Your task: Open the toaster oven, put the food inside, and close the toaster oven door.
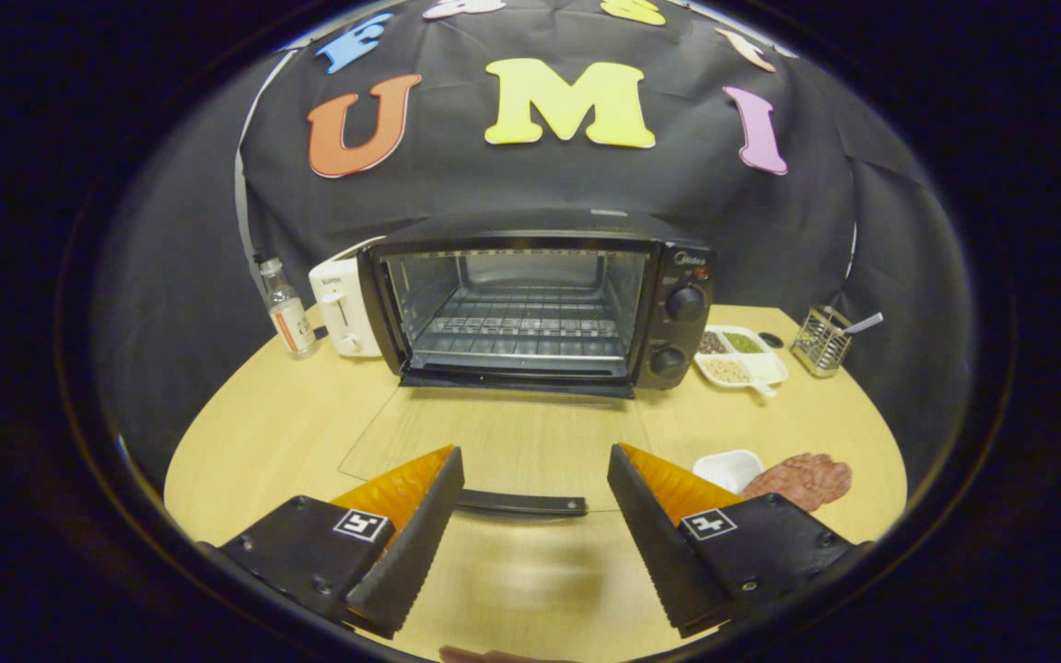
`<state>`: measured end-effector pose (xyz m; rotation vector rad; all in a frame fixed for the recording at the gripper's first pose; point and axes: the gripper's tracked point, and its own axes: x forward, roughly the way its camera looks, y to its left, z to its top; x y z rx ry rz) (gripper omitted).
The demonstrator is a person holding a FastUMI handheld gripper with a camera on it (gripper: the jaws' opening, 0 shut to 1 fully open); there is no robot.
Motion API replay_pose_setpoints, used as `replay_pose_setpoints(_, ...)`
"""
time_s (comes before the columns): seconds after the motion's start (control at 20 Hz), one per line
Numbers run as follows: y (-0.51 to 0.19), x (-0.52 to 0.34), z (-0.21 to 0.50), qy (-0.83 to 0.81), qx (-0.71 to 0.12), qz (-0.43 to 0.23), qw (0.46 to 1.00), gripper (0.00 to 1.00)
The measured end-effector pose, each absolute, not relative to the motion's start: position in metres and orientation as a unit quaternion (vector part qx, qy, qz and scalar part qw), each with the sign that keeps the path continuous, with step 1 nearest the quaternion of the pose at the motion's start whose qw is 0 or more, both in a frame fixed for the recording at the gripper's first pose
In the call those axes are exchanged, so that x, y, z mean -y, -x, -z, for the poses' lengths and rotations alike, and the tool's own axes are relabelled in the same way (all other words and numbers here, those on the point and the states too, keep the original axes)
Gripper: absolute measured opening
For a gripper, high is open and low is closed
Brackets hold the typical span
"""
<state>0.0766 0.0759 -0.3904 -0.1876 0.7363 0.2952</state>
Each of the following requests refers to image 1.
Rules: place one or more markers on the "black toaster oven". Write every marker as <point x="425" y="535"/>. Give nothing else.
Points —
<point x="682" y="267"/>

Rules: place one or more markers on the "metal spoon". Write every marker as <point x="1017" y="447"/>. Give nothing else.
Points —
<point x="865" y="322"/>

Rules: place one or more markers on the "white divided dish with beans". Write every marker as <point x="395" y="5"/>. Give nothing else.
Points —
<point x="738" y="364"/>

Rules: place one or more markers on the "small black round lid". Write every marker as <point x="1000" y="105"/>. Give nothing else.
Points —
<point x="771" y="340"/>

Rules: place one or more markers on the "white bread toaster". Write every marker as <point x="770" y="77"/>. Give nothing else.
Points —
<point x="346" y="318"/>

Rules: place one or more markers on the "clear bottle with orange label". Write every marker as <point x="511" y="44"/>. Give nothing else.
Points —
<point x="289" y="318"/>

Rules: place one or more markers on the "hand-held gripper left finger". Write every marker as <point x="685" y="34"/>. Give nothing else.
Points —
<point x="420" y="539"/>

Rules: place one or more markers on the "reddish brown meat slice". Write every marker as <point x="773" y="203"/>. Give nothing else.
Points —
<point x="802" y="479"/>

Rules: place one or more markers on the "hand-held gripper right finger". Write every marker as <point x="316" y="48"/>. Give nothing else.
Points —
<point x="655" y="539"/>

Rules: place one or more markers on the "small white rectangular plate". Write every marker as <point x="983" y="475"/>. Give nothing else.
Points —
<point x="728" y="468"/>

